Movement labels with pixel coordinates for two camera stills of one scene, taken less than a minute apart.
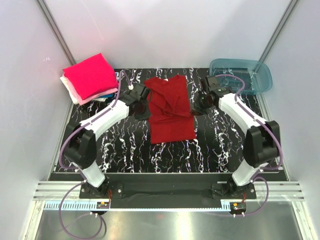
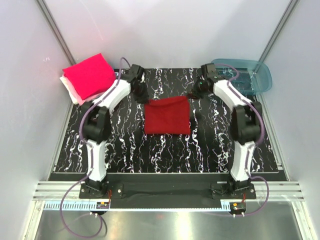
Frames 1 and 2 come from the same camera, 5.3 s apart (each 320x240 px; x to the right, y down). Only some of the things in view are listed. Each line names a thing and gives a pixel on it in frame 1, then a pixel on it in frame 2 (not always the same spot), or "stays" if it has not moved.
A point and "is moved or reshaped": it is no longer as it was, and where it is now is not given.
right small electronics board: (237, 206) stays
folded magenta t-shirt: (92, 76) stays
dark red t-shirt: (172, 120) is moved or reshaped
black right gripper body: (201, 105) → (200, 90)
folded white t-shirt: (102, 99) stays
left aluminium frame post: (42, 4) stays
